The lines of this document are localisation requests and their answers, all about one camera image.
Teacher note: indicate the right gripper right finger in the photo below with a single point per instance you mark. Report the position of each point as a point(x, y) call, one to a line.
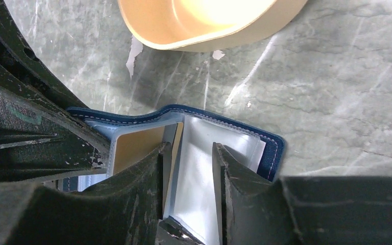
point(299, 209)

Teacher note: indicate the tan oval card tray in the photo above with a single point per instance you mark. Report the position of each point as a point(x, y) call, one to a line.
point(205, 26)

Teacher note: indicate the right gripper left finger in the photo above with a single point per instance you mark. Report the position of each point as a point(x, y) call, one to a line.
point(122, 209)

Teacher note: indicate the gold credit card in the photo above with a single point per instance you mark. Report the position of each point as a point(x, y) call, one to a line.
point(133, 143)

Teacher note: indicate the blue leather card holder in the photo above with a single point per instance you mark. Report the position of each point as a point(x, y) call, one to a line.
point(191, 198)

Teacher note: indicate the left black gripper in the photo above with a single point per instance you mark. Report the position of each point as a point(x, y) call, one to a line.
point(36, 144)

